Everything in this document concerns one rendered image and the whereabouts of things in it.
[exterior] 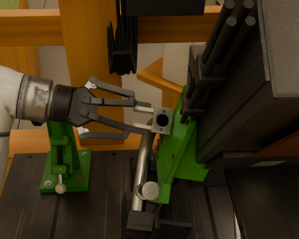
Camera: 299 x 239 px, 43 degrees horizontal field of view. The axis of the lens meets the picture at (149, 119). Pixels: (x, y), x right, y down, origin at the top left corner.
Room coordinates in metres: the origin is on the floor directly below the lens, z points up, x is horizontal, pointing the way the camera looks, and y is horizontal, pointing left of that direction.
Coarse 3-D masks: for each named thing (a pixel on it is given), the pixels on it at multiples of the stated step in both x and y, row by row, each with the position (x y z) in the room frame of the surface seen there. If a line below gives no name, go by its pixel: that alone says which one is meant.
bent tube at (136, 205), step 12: (156, 108) 0.62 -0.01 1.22; (168, 108) 0.63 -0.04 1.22; (156, 120) 0.61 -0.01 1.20; (168, 120) 0.61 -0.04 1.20; (156, 132) 0.59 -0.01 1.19; (168, 132) 0.59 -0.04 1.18; (144, 144) 0.66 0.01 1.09; (144, 156) 0.65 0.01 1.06; (144, 168) 0.63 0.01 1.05; (144, 180) 0.60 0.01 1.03; (132, 204) 0.56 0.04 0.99
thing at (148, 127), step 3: (132, 123) 0.60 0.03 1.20; (135, 123) 0.60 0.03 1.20; (138, 123) 0.60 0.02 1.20; (132, 126) 0.60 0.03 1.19; (135, 126) 0.60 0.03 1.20; (138, 126) 0.60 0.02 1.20; (141, 126) 0.60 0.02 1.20; (144, 126) 0.60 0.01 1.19; (147, 126) 0.60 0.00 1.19; (150, 126) 0.60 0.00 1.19; (150, 129) 0.60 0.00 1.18; (159, 129) 0.60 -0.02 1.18
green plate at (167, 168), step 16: (176, 112) 0.62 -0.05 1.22; (176, 128) 0.58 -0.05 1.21; (192, 128) 0.52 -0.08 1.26; (176, 144) 0.55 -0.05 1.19; (192, 144) 0.53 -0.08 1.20; (160, 160) 0.60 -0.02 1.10; (176, 160) 0.52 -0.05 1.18; (192, 160) 0.53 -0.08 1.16; (160, 176) 0.56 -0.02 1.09; (176, 176) 0.53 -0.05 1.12; (192, 176) 0.53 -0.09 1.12
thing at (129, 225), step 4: (124, 224) 0.53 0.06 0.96; (128, 224) 0.52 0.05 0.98; (132, 224) 0.52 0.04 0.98; (136, 224) 0.52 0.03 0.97; (128, 228) 0.51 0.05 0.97; (132, 228) 0.51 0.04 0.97; (136, 228) 0.51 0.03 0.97; (140, 228) 0.51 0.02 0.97; (144, 228) 0.52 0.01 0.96; (148, 228) 0.52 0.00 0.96
